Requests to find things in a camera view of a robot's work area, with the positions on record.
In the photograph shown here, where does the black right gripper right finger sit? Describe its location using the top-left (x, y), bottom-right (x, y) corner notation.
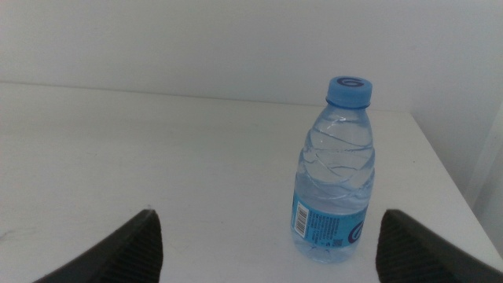
top-left (376, 208), bottom-right (503, 283)

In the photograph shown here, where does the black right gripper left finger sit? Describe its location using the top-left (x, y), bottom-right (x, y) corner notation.
top-left (33, 209), bottom-right (164, 283)

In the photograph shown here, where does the clear water bottle blue cap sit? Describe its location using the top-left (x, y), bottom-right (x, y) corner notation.
top-left (290, 75), bottom-right (376, 264)

